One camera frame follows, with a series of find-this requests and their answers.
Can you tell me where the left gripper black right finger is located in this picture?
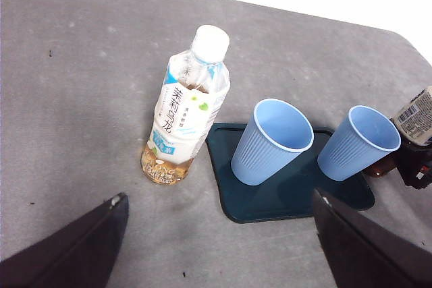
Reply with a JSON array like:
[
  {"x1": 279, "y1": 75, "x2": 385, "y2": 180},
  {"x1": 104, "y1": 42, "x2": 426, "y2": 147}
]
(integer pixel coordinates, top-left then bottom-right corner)
[{"x1": 313, "y1": 188, "x2": 432, "y2": 288}]

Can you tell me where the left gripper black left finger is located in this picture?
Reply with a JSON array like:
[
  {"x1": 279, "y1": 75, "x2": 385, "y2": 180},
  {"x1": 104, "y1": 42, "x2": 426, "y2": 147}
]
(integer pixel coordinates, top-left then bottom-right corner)
[{"x1": 0, "y1": 192, "x2": 130, "y2": 288}]

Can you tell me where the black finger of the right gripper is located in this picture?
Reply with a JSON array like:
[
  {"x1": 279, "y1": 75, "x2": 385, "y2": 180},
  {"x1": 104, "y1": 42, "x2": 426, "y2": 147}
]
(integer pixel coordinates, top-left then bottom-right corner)
[{"x1": 397, "y1": 140, "x2": 432, "y2": 190}]

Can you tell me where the dark oolong tea bottle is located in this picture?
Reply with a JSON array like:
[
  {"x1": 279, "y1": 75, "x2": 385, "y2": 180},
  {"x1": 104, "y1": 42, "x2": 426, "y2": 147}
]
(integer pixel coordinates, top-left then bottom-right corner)
[{"x1": 363, "y1": 85, "x2": 432, "y2": 179}]

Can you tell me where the jasmine tea bottle white label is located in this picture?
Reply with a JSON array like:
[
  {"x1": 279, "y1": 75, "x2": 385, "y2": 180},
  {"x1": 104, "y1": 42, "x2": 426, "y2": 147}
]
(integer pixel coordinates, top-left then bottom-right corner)
[{"x1": 140, "y1": 24, "x2": 232, "y2": 185}]

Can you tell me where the blue ribbed plastic cup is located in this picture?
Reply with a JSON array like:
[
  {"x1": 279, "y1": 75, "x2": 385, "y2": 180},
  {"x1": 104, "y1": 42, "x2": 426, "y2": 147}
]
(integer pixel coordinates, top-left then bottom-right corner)
[
  {"x1": 230, "y1": 98, "x2": 315, "y2": 187},
  {"x1": 317, "y1": 105, "x2": 402, "y2": 181}
]

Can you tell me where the dark blue rectangular tray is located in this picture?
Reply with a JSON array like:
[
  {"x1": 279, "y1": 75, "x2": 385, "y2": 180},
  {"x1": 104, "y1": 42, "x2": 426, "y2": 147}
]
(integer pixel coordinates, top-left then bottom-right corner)
[{"x1": 205, "y1": 122, "x2": 375, "y2": 225}]

